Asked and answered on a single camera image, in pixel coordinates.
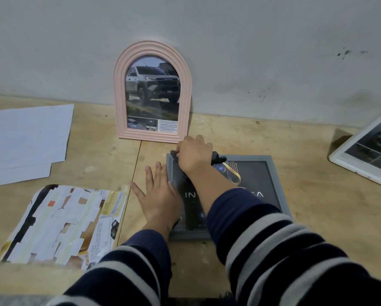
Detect white paper sheets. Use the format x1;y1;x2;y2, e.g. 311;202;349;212
0;104;75;177

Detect cut-up car brochure page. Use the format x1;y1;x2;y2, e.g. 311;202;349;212
0;184;103;268

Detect white rectangular photo frame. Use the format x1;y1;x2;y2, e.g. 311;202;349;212
329;106;381;187

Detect person's left forearm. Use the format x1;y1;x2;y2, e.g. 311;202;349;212
47;224;173;306

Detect cut brochure pages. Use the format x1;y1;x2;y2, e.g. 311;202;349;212
80;189;128;271

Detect person's left hand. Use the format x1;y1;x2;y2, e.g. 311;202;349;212
130;161;184;241

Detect black cleaning cloth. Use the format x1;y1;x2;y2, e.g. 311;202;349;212
170;150;228;182

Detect pink arched photo frame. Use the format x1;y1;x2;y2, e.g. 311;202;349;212
113;40;192;144

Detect person's right hand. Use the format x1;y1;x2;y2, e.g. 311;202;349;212
175;134;214;179

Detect double-sided arched brochure picture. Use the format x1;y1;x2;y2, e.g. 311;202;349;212
125;54;181;135

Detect person's right forearm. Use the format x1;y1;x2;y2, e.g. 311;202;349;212
187;165;381;306

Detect grey rectangular photo frame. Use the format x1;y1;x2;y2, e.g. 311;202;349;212
166;153;293;242

